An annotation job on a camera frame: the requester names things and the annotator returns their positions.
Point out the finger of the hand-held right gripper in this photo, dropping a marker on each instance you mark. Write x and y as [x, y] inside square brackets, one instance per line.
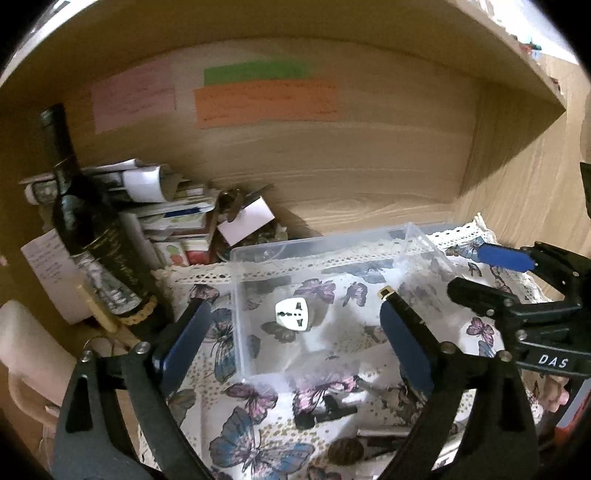
[480, 295]
[505, 256]

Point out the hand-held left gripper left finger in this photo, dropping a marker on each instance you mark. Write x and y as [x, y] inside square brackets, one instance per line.
[184, 350]

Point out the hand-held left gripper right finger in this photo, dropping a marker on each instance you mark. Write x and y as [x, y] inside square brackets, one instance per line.
[406, 346]

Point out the clear plastic box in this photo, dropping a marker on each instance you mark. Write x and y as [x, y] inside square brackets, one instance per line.
[258, 277]

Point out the white travel adapter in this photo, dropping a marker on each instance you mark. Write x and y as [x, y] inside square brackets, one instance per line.
[293, 314]

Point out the person's right hand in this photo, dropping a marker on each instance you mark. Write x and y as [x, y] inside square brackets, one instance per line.
[554, 392]

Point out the wooden stick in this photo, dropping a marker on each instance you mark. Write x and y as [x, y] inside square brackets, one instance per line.
[104, 318]

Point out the butterfly print tablecloth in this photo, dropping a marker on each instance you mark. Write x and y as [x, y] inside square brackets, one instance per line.
[258, 443]

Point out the brown round object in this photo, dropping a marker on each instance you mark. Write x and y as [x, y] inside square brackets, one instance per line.
[346, 450]

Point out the white card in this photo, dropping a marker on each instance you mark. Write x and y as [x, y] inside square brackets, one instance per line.
[244, 219]

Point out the beige plastic object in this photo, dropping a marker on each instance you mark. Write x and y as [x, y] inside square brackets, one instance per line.
[27, 341]

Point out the dark brown trinket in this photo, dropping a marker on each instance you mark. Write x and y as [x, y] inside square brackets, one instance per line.
[231, 198]

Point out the white handwritten note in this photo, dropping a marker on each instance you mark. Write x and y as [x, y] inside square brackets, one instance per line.
[46, 263]

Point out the dark wine bottle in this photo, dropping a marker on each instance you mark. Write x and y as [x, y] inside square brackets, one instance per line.
[87, 217]

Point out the stack of papers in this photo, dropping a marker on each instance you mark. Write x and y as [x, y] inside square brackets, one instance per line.
[152, 182]

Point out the pink sticky note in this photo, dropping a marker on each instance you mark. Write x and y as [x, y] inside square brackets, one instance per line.
[134, 94]

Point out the green sticky note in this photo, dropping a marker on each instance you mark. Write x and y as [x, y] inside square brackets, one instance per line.
[254, 73]

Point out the wooden shelf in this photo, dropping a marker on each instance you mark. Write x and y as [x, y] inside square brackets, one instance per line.
[323, 27]

